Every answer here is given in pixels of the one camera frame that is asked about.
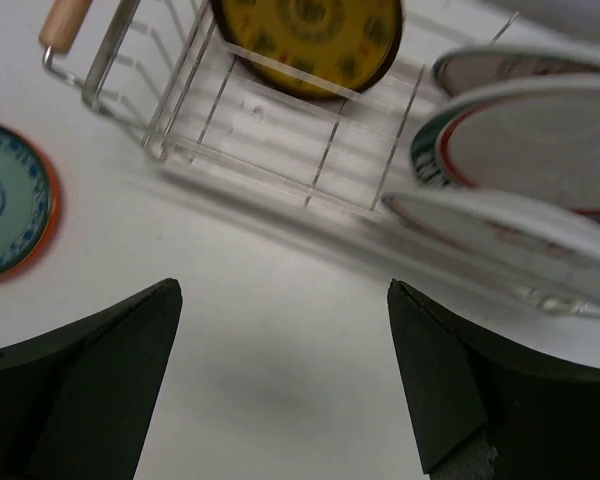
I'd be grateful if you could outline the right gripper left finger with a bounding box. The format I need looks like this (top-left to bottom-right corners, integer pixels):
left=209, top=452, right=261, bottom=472
left=0, top=279, right=182, bottom=479

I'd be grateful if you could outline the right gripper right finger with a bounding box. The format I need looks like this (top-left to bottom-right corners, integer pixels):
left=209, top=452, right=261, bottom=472
left=387, top=280, right=600, bottom=479

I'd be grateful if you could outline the orange plate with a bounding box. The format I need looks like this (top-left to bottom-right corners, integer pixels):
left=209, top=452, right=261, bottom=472
left=0, top=139, right=64, bottom=287

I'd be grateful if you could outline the blue patterned plate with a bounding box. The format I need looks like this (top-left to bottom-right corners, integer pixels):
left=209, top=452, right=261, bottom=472
left=0, top=119, right=55, bottom=279

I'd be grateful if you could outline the yellow patterned plate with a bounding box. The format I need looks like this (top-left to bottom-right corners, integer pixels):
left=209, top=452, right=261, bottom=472
left=210, top=1, right=403, bottom=100

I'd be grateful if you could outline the white plate red lettering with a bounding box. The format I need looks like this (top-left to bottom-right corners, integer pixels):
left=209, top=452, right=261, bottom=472
left=382, top=187, right=600, bottom=302

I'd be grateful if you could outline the white plate green rim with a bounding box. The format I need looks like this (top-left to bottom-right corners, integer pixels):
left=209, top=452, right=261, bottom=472
left=409, top=74, right=600, bottom=220

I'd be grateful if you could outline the metal wire dish rack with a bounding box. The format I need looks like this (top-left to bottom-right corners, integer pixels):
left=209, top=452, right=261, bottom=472
left=39, top=1, right=600, bottom=318

